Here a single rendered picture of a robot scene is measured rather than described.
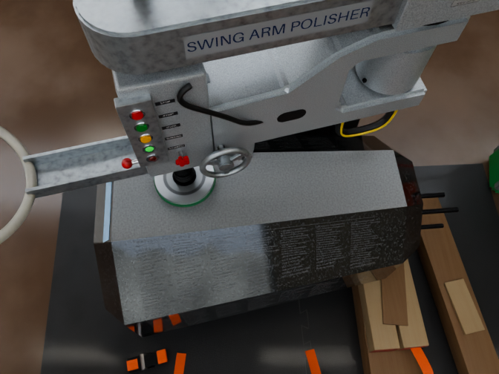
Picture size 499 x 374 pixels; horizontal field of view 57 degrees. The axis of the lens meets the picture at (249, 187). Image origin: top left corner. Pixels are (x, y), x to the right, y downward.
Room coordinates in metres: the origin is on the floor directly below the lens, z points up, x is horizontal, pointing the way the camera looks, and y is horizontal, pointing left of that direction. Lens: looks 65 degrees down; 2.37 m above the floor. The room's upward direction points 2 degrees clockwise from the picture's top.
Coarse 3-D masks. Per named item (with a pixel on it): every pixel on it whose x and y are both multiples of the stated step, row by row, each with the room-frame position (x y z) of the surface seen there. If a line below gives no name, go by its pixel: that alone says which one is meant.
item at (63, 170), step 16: (96, 144) 0.70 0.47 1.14; (112, 144) 0.72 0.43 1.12; (128, 144) 0.73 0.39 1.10; (32, 160) 0.64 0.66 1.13; (48, 160) 0.66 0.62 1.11; (64, 160) 0.66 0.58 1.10; (80, 160) 0.67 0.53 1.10; (96, 160) 0.67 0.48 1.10; (112, 160) 0.67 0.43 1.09; (48, 176) 0.61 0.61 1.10; (64, 176) 0.61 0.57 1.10; (80, 176) 0.61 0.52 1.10; (96, 176) 0.60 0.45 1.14; (112, 176) 0.61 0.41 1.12; (128, 176) 0.62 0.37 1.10; (32, 192) 0.54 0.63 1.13; (48, 192) 0.55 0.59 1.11
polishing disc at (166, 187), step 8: (208, 168) 0.76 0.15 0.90; (160, 176) 0.72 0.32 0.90; (168, 176) 0.72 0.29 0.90; (200, 176) 0.73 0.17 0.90; (160, 184) 0.69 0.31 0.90; (168, 184) 0.69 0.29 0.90; (176, 184) 0.69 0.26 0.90; (192, 184) 0.70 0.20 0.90; (200, 184) 0.70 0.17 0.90; (208, 184) 0.70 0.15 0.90; (160, 192) 0.66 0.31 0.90; (168, 192) 0.66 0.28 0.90; (176, 192) 0.66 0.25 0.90; (184, 192) 0.66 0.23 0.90; (192, 192) 0.66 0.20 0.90; (200, 192) 0.66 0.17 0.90; (208, 192) 0.67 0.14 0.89; (168, 200) 0.63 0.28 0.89; (176, 200) 0.63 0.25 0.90; (184, 200) 0.63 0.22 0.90; (192, 200) 0.63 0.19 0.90
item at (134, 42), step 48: (96, 0) 0.70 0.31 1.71; (144, 0) 0.70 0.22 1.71; (192, 0) 0.71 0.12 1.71; (240, 0) 0.71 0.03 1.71; (288, 0) 0.72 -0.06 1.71; (336, 0) 0.74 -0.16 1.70; (384, 0) 0.77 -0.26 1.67; (432, 0) 0.79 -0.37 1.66; (480, 0) 0.83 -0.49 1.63; (96, 48) 0.63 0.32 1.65; (144, 48) 0.62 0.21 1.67; (192, 48) 0.64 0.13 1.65; (240, 48) 0.68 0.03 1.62
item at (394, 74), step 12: (420, 48) 0.85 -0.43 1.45; (432, 48) 0.86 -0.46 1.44; (372, 60) 0.87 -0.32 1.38; (384, 60) 0.85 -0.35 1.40; (396, 60) 0.84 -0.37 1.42; (408, 60) 0.83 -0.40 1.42; (420, 60) 0.84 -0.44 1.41; (360, 72) 0.89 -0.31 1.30; (372, 72) 0.86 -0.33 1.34; (384, 72) 0.84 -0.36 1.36; (396, 72) 0.83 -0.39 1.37; (408, 72) 0.84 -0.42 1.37; (420, 72) 0.86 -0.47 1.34; (372, 84) 0.85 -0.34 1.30; (384, 84) 0.84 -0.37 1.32; (396, 84) 0.83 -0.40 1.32; (408, 84) 0.84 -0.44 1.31
